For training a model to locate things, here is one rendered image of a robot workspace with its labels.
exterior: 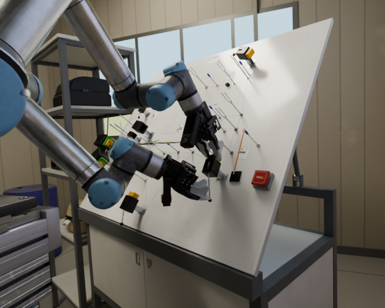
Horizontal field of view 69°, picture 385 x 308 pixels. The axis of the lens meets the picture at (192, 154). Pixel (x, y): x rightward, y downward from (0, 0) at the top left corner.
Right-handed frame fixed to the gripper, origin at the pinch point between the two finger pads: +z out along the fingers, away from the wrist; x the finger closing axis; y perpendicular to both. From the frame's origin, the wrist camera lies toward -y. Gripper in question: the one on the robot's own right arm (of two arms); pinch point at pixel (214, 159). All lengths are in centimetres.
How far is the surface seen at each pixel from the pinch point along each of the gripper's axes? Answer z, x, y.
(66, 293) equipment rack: 68, 131, -46
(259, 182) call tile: 6.3, -18.0, -5.2
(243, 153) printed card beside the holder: 3.8, -6.6, 8.6
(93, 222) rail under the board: 20, 78, -22
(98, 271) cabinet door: 48, 87, -33
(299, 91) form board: -6.3, -23.6, 31.0
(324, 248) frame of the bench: 53, -23, 10
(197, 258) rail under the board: 19.8, 0.3, -27.4
